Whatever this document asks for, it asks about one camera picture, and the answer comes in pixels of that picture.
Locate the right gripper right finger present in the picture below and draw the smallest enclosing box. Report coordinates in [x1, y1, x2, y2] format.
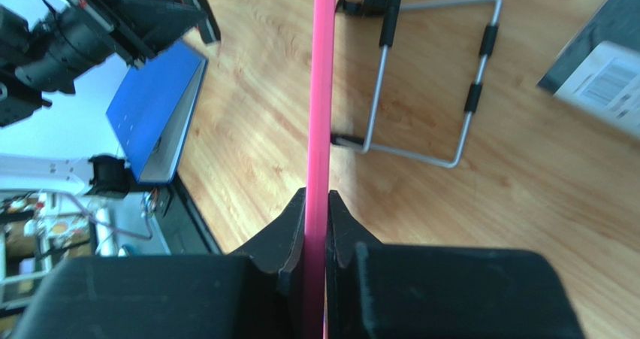
[327, 191, 584, 338]

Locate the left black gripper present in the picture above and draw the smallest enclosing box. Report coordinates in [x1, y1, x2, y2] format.
[67, 0, 207, 68]

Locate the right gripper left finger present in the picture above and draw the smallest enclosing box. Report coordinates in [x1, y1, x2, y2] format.
[11, 189, 306, 338]

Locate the pink framed whiteboard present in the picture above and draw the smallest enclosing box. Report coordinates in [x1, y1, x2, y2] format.
[302, 0, 336, 338]

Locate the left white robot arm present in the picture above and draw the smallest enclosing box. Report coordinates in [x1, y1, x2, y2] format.
[1, 0, 221, 198]

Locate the black flat box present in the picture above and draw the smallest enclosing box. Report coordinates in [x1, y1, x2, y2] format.
[537, 0, 639, 138]

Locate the blue ring binder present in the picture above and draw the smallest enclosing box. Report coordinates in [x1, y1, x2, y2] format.
[106, 41, 208, 184]

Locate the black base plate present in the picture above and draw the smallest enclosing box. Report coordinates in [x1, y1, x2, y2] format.
[155, 174, 222, 255]

